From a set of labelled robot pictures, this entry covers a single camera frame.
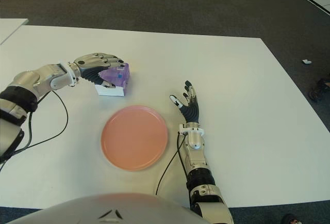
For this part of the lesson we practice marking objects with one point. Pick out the white side table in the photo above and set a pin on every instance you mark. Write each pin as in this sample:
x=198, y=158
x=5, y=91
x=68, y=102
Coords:
x=10, y=28

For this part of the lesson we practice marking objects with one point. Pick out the pink round plate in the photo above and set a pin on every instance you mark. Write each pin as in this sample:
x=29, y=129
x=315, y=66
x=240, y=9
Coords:
x=134, y=138

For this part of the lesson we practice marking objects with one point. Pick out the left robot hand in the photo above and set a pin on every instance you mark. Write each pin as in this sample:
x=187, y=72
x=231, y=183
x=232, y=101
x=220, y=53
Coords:
x=90, y=62

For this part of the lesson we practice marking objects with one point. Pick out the silver robot torso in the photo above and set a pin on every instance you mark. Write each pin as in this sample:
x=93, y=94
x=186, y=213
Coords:
x=103, y=211

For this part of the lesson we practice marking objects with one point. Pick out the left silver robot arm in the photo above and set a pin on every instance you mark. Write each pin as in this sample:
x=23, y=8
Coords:
x=46, y=77

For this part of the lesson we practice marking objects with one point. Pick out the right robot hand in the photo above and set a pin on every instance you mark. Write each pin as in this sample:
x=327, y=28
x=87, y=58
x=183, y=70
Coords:
x=191, y=110

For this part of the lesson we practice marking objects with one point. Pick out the small white floor object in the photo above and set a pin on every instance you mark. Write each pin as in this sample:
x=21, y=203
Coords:
x=306, y=62

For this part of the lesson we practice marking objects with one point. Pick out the purple tissue paper pack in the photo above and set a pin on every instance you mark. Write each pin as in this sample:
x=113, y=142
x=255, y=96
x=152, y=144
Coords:
x=121, y=82

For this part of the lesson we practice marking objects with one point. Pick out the dark shoes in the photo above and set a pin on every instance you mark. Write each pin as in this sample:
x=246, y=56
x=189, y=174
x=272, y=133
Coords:
x=319, y=91

